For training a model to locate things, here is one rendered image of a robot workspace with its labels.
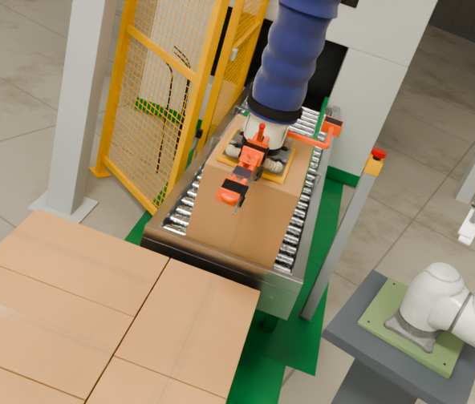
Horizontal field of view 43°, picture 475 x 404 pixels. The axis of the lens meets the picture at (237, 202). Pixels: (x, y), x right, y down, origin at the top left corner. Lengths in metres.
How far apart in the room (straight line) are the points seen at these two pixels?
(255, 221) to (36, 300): 0.90
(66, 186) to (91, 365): 1.63
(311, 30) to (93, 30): 1.21
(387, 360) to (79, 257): 1.20
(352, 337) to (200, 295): 0.61
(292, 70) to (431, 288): 0.93
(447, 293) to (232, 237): 0.91
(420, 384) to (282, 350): 1.12
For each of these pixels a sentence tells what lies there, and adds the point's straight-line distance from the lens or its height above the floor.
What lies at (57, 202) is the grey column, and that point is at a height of 0.07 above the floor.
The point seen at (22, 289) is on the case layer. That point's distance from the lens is 2.23.
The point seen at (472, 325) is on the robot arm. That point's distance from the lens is 2.10.
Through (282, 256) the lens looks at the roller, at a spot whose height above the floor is 0.55.
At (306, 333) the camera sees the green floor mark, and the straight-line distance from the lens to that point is 3.23.
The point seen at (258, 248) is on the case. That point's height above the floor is 0.66.
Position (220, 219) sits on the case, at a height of 0.72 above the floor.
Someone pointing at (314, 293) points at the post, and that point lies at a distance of 3.20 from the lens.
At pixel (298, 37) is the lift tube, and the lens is 2.27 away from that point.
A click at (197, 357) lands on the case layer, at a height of 0.54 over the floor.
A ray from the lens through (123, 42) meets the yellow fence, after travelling 3.62.
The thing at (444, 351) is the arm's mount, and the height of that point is 0.78.
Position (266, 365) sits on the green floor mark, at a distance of 2.97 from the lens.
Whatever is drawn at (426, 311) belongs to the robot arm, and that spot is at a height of 0.91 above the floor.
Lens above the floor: 2.04
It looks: 30 degrees down
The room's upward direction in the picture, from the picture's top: 18 degrees clockwise
